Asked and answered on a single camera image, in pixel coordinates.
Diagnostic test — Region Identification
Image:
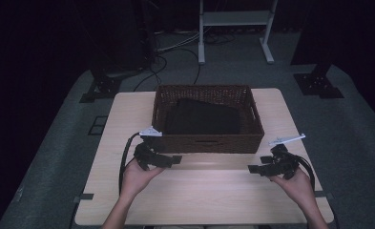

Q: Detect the person's right hand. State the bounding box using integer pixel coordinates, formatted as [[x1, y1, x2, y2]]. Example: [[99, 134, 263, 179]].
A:
[[268, 166, 317, 208]]

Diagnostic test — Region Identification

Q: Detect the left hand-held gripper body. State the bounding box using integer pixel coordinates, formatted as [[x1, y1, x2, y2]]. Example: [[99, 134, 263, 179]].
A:
[[133, 126, 164, 170]]

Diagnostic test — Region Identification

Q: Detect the person's left hand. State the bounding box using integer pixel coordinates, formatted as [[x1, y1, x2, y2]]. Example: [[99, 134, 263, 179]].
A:
[[120, 156, 166, 200]]

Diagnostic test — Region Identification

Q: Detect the black tape strip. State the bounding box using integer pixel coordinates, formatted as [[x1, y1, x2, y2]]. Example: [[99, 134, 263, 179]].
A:
[[73, 193, 94, 204]]

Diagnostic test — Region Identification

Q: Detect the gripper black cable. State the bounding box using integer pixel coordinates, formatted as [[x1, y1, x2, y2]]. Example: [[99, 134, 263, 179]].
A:
[[118, 132, 142, 196], [293, 155, 317, 193]]

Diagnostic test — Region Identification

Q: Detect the white metal table frame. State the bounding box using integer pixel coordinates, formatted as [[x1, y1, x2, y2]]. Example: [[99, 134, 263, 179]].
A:
[[198, 0, 279, 66]]

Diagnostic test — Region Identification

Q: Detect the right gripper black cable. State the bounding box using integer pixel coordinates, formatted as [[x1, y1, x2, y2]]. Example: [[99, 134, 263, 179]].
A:
[[293, 155, 317, 193]]

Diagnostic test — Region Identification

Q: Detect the black stand base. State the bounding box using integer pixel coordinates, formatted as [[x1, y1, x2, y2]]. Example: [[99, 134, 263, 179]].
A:
[[78, 58, 123, 104], [292, 61, 345, 100]]

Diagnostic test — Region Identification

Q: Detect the white floor cable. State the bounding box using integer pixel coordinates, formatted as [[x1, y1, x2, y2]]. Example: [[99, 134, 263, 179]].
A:
[[156, 31, 202, 53]]

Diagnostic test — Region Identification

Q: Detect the black cloth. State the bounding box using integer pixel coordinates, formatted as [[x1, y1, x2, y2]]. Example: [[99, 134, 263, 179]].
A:
[[165, 97, 241, 135]]

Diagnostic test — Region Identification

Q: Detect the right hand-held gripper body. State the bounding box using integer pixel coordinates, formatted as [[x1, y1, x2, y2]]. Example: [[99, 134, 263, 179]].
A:
[[268, 133, 306, 181]]

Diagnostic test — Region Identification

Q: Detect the black floor cable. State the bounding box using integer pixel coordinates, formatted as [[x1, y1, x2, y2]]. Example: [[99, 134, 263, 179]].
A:
[[132, 47, 202, 94]]

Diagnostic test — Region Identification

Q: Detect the brown woven basket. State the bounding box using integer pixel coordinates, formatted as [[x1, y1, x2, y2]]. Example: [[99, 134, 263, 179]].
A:
[[151, 84, 265, 155]]

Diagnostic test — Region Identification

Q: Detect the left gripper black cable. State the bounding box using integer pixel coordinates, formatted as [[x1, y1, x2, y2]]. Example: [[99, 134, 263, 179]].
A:
[[118, 132, 142, 196]]

